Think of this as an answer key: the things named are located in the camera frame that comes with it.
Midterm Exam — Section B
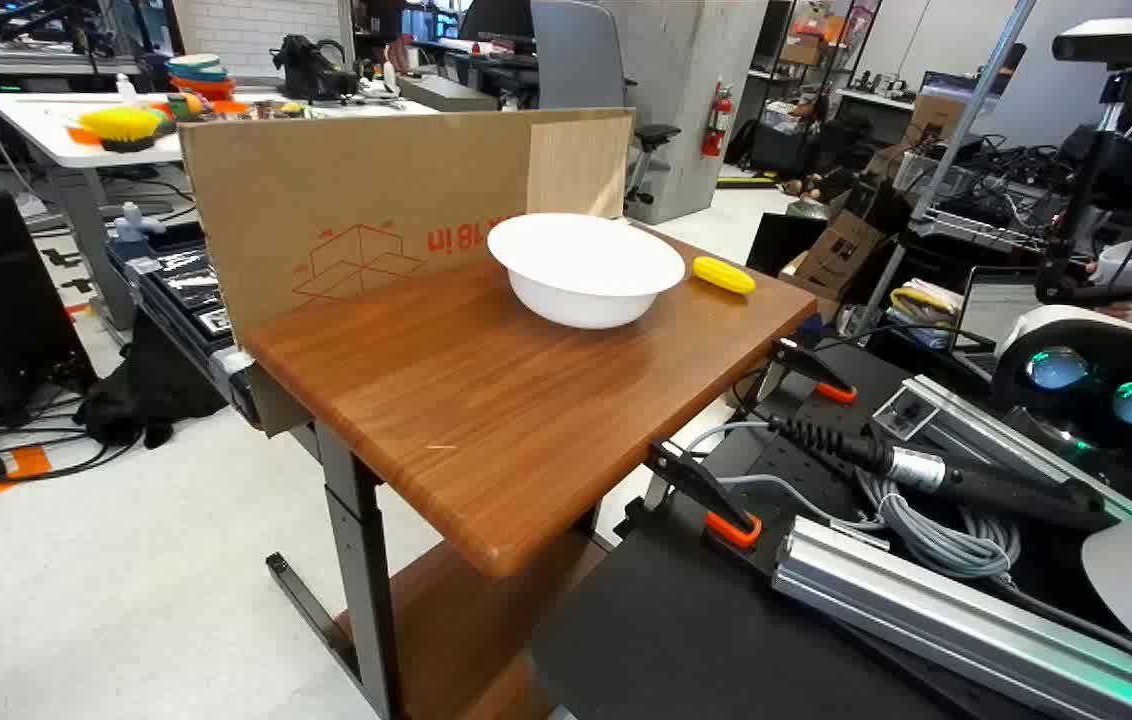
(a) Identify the black bag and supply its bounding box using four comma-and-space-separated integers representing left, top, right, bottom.
74, 312, 249, 450

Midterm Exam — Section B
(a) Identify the black clamp with orange tip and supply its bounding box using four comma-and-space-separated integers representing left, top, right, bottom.
752, 337, 864, 408
643, 434, 770, 552

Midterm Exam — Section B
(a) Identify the brown cardboard panel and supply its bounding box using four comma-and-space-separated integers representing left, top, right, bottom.
177, 108, 636, 338

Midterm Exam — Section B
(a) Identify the red fire extinguisher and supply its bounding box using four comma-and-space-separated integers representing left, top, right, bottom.
701, 81, 739, 160

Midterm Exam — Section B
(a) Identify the black equipment with labels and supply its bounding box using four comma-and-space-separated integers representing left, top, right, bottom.
120, 232, 246, 391

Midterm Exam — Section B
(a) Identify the grey metal table leg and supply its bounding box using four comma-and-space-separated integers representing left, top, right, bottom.
262, 416, 413, 720

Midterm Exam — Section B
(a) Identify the white work table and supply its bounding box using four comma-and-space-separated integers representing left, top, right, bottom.
0, 86, 441, 333

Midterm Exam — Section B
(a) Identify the yellow corn plush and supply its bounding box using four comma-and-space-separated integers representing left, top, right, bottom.
690, 250, 764, 298

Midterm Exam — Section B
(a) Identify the white VR headset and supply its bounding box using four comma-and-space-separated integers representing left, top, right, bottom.
987, 298, 1132, 484

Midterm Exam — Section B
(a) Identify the grey coiled cable bundle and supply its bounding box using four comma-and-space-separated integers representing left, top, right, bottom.
709, 463, 1035, 592

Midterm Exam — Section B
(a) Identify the yellow round toy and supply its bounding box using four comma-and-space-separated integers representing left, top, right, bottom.
77, 100, 177, 152

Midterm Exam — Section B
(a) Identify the thick black hose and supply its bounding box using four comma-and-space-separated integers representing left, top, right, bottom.
758, 408, 1117, 535

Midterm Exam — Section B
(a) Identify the black device on table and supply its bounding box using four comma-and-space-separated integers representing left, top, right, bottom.
271, 30, 359, 104

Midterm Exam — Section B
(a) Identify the white board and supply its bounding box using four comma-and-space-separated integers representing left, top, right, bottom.
167, 0, 359, 81

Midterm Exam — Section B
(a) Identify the slanted metal pole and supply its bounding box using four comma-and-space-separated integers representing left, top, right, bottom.
847, 0, 1041, 343

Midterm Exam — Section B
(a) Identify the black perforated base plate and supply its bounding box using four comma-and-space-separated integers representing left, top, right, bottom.
527, 337, 1132, 720

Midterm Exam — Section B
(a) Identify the stack of coloured toys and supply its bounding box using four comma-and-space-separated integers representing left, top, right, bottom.
165, 50, 239, 104

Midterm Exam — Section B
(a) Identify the aluminium profile rail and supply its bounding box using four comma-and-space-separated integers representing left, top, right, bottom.
871, 371, 1132, 527
770, 514, 1132, 720

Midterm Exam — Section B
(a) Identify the white plastic bowl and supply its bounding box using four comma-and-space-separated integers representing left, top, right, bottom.
486, 208, 690, 333

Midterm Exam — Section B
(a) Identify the cardboard box with black print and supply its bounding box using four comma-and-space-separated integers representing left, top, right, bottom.
787, 208, 892, 305

